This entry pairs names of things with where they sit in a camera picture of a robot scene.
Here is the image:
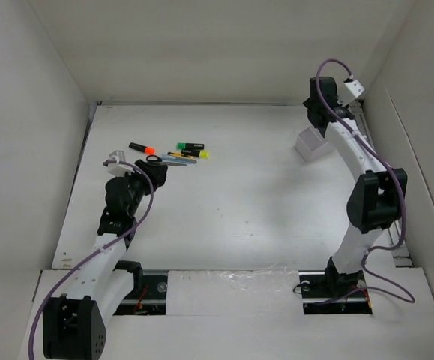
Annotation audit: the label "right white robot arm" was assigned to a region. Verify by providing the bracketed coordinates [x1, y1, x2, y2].
[304, 76, 408, 296]

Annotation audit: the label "black handled scissors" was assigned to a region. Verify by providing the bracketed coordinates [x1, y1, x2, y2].
[146, 155, 187, 167]

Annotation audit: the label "yellow black utility knife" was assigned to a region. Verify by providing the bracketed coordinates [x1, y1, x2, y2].
[167, 151, 195, 159]

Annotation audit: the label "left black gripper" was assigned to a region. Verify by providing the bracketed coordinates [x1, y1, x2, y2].
[118, 160, 166, 216]

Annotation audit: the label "aluminium side rail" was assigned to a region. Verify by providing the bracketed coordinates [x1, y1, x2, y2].
[345, 118, 408, 264]

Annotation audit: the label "green highlighter marker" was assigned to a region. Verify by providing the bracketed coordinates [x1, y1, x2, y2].
[176, 142, 205, 150]

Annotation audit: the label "white three-compartment container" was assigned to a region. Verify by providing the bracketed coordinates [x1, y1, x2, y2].
[294, 126, 335, 163]

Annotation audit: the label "orange highlighter marker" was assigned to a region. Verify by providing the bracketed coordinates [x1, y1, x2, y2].
[128, 142, 155, 155]

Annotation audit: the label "yellow highlighter marker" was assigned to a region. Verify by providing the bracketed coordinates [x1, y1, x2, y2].
[181, 149, 209, 159]

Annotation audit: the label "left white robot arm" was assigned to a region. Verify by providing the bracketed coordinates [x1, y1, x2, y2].
[35, 156, 168, 359]

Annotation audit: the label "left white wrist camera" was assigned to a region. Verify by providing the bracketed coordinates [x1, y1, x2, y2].
[103, 150, 132, 177]

